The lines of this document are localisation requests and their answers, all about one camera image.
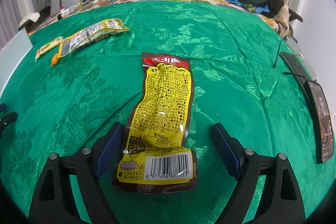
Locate pale yellow snack bar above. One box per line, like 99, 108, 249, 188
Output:
35, 36, 64, 61

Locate yellow red snack pouch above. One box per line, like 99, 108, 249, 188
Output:
112, 52, 198, 194

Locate white storage box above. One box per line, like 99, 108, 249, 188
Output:
0, 28, 33, 94

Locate orange sausage stick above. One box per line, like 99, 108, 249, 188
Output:
51, 52, 61, 66

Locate clear yellow-edged snack pouch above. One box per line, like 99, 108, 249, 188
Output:
58, 18, 130, 57

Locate smartphone with lit screen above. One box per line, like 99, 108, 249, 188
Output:
305, 80, 334, 163

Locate white bottle red cap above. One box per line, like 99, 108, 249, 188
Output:
57, 7, 70, 20

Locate green patterned bed cover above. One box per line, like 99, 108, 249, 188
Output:
1, 1, 335, 223

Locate black tablet device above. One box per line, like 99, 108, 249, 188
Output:
280, 52, 315, 86

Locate floral bed sheet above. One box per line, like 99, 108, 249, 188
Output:
27, 0, 280, 36

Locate blue cloth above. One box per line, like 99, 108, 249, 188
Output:
224, 0, 269, 14

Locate black cable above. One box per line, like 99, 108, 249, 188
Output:
273, 35, 308, 80

